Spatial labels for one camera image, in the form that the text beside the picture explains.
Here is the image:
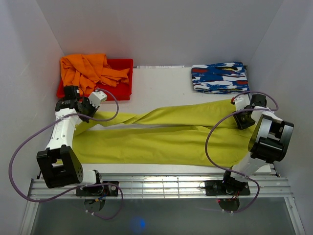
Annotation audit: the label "yellow-green trousers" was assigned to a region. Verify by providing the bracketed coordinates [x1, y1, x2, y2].
[73, 100, 254, 167]

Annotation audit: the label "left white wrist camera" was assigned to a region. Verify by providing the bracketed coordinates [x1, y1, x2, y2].
[88, 90, 107, 108]

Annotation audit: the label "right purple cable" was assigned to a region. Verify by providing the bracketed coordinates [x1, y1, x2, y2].
[200, 91, 279, 214]

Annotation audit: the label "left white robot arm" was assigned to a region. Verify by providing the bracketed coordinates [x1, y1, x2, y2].
[37, 86, 107, 196]

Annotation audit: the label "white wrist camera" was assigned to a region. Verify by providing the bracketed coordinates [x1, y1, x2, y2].
[88, 90, 107, 108]
[231, 96, 246, 111]

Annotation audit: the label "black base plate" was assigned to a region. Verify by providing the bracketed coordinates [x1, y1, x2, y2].
[204, 180, 250, 196]
[75, 181, 119, 197]

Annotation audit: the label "purple cable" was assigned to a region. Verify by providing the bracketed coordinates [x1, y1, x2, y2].
[8, 88, 124, 220]
[200, 91, 279, 214]

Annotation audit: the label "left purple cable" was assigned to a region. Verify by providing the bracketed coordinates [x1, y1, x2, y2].
[8, 88, 124, 220]

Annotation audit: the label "aluminium frame rail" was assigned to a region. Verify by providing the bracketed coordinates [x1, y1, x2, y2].
[26, 172, 294, 199]

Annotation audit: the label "folded blue patterned trousers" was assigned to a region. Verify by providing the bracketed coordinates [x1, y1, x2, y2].
[191, 61, 249, 94]

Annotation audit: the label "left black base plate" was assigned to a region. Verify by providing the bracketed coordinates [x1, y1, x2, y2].
[75, 181, 119, 197]

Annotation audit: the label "red plastic bin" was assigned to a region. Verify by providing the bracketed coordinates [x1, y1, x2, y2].
[56, 58, 134, 101]

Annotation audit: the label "orange trousers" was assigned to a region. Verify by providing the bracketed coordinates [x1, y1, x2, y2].
[60, 53, 130, 94]

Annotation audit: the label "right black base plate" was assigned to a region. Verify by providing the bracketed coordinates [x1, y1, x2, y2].
[204, 180, 250, 196]

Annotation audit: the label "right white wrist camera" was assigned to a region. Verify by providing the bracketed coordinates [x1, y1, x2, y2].
[231, 96, 246, 111]

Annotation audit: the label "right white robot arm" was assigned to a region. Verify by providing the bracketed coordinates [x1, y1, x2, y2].
[221, 94, 294, 194]

